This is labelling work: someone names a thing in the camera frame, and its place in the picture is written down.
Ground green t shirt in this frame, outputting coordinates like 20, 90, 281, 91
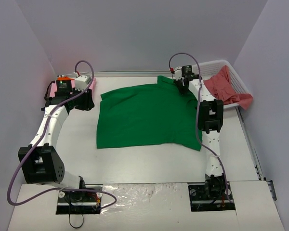
96, 76, 202, 151

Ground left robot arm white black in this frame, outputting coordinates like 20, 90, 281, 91
18, 75, 95, 201

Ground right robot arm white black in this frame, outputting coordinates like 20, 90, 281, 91
170, 65, 225, 201

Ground white plastic basket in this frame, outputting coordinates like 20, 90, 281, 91
199, 60, 253, 110

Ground folded pink t shirt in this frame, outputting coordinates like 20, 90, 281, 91
49, 78, 96, 97

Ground folded orange t shirt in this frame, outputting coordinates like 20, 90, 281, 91
57, 76, 73, 81

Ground red t shirt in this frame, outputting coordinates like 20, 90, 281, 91
204, 65, 253, 109

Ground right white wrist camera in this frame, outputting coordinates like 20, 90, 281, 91
170, 67, 182, 80

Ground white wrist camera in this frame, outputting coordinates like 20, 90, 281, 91
74, 75, 92, 91
170, 67, 182, 80

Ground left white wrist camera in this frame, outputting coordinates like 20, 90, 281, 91
74, 75, 92, 91

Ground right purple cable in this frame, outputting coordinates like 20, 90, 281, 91
168, 52, 232, 203

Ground purple cable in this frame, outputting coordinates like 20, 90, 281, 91
168, 52, 232, 203
6, 60, 118, 208

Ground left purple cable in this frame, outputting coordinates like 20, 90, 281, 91
6, 60, 118, 208

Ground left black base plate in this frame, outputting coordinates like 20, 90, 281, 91
56, 185, 103, 215

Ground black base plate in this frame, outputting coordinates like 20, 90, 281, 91
56, 185, 103, 215
188, 183, 236, 212

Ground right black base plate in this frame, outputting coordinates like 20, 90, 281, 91
188, 183, 236, 212

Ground thin black cable loop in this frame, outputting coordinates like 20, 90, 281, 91
68, 211, 84, 229

